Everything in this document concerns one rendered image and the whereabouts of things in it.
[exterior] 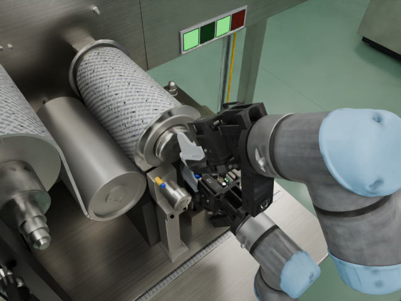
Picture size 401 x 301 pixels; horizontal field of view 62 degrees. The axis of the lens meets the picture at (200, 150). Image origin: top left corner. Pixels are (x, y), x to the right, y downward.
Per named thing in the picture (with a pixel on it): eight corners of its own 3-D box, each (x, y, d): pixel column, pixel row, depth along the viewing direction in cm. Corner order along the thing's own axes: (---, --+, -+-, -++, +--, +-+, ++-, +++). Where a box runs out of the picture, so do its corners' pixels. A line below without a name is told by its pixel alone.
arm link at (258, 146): (325, 160, 40) (278, 196, 36) (296, 157, 44) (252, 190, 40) (306, 101, 38) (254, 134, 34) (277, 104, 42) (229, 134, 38)
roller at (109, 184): (96, 230, 64) (80, 196, 55) (43, 150, 76) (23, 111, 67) (149, 197, 69) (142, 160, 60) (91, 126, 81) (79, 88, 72)
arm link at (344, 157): (379, 225, 27) (351, 131, 25) (283, 200, 37) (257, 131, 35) (428, 176, 31) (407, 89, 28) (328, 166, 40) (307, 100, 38)
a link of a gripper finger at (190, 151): (171, 129, 58) (204, 124, 51) (185, 159, 59) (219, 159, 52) (157, 137, 56) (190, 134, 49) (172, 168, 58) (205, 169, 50)
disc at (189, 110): (122, 175, 58) (157, 102, 52) (121, 174, 58) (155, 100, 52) (180, 170, 70) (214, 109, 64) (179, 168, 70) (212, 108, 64)
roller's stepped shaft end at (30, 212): (35, 260, 39) (25, 248, 37) (17, 223, 42) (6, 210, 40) (61, 243, 41) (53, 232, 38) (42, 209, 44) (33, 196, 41)
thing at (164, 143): (168, 131, 55) (199, 129, 61) (162, 125, 56) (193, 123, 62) (154, 166, 59) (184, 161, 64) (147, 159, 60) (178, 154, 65)
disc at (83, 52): (60, 98, 71) (82, 31, 65) (59, 97, 71) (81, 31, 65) (117, 104, 82) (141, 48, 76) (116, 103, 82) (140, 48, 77)
